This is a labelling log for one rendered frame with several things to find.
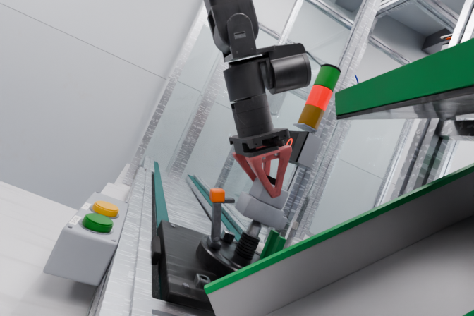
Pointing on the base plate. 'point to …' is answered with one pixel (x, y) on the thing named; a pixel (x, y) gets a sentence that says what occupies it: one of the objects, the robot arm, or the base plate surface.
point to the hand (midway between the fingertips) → (268, 188)
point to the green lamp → (327, 77)
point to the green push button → (97, 222)
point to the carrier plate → (182, 266)
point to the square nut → (201, 281)
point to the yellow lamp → (311, 116)
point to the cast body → (263, 204)
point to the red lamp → (319, 96)
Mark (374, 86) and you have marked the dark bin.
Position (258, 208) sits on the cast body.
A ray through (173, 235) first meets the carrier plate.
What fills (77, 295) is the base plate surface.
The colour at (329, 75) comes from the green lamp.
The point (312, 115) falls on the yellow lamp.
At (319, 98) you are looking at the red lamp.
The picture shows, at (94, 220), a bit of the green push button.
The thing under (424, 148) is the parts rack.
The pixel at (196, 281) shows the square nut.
